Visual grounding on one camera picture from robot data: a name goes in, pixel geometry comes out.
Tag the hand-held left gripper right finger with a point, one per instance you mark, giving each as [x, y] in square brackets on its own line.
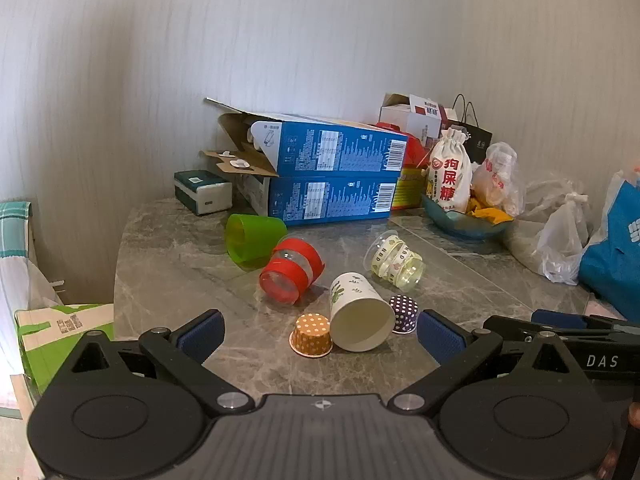
[441, 340]

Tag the blue shopping bag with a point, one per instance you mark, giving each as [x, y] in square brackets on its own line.
[615, 260]

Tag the purple polka dot baking cup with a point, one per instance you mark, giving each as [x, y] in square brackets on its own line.
[404, 311]

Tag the green and white cardboard box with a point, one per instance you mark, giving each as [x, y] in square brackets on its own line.
[50, 350]

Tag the white cactus print paper cup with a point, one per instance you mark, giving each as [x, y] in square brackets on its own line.
[357, 307]

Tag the green and white tissue pack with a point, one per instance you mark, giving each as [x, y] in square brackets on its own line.
[200, 191]

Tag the clear plastic bag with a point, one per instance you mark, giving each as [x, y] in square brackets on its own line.
[560, 240]

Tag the orange polka dot baking cup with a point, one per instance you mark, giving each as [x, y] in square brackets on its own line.
[312, 334]

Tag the black paper bag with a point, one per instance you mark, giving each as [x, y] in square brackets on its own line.
[477, 136]

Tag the clear cup with red bands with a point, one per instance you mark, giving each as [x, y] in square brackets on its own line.
[295, 266]

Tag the teal checked cloth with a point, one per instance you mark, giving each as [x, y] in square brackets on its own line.
[12, 230]

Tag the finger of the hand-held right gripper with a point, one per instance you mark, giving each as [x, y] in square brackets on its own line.
[557, 319]

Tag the white plastic bag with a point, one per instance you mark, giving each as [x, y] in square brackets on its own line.
[20, 285]

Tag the blue bowl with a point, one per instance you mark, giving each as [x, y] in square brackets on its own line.
[460, 226]

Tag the red and yellow box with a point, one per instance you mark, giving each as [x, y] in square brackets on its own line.
[411, 186]

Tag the white and red box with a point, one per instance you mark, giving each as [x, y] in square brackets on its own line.
[419, 119]

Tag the open blue carton box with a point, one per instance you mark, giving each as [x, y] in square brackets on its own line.
[340, 150]

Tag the clear cup with patterned tape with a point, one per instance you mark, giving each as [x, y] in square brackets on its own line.
[395, 260]

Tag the green plastic cup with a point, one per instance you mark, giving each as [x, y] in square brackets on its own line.
[250, 240]

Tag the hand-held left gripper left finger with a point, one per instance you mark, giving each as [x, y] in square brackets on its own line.
[201, 334]

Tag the plastic bag of snacks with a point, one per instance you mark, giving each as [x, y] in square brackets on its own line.
[496, 175]

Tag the yellow packet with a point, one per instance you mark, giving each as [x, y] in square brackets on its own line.
[495, 215]

